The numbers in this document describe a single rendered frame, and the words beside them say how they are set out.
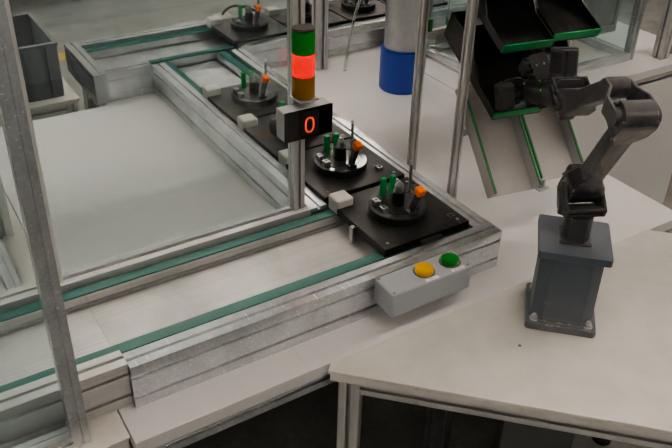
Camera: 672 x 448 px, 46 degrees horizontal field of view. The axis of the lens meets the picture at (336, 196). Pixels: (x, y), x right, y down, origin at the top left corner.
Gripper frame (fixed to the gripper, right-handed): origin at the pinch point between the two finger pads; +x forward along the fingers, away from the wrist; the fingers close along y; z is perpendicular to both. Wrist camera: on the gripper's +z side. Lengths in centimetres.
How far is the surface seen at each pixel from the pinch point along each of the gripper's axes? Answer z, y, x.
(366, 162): -19.1, 25.1, 30.3
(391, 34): 2, -18, 89
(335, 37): -2, -16, 130
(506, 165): -20.7, -0.9, 6.5
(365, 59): -12, -25, 123
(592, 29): 10.0, -19.2, -3.6
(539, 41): 10.3, -2.8, -5.0
